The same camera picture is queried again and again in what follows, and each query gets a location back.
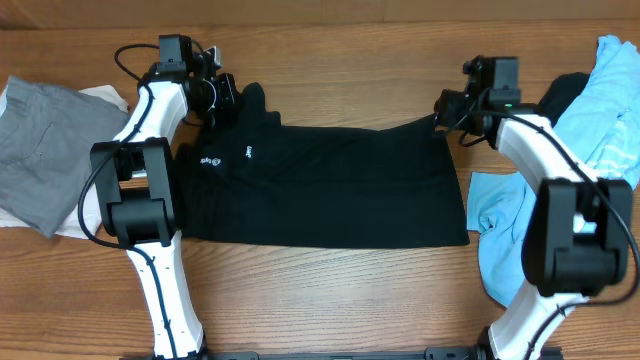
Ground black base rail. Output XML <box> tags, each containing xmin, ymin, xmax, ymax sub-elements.
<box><xmin>204</xmin><ymin>346</ymin><xmax>488</xmax><ymax>360</ymax></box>

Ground dark navy garment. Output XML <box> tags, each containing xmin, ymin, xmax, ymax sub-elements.
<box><xmin>537</xmin><ymin>72</ymin><xmax>590</xmax><ymax>127</ymax></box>

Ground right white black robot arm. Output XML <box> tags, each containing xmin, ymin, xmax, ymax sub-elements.
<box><xmin>424</xmin><ymin>55</ymin><xmax>639</xmax><ymax>359</ymax></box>

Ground black t-shirt with white logo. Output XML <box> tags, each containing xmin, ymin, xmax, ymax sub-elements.
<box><xmin>176</xmin><ymin>83</ymin><xmax>469</xmax><ymax>249</ymax></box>

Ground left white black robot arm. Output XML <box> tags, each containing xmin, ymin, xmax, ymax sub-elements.
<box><xmin>84</xmin><ymin>34</ymin><xmax>239</xmax><ymax>359</ymax></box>

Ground light blue t-shirt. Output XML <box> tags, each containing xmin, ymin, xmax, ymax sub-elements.
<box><xmin>465</xmin><ymin>33</ymin><xmax>640</xmax><ymax>309</ymax></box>

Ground grey folded shorts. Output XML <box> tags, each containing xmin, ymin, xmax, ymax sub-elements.
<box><xmin>1</xmin><ymin>75</ymin><xmax>128</xmax><ymax>239</ymax></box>

